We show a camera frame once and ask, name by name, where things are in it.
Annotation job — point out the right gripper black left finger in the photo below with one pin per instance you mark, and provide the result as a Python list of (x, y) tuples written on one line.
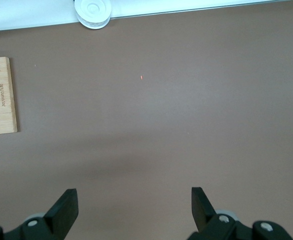
[(61, 215)]

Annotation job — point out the brown table cover mat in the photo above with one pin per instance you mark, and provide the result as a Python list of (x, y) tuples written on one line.
[(146, 125)]

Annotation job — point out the bamboo cutting board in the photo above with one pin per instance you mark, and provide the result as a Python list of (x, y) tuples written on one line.
[(0, 100)]

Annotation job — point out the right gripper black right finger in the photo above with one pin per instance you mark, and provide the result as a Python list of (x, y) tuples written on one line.
[(206, 220)]

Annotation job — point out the white tape roll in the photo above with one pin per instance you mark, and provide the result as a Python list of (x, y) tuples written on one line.
[(92, 12)]

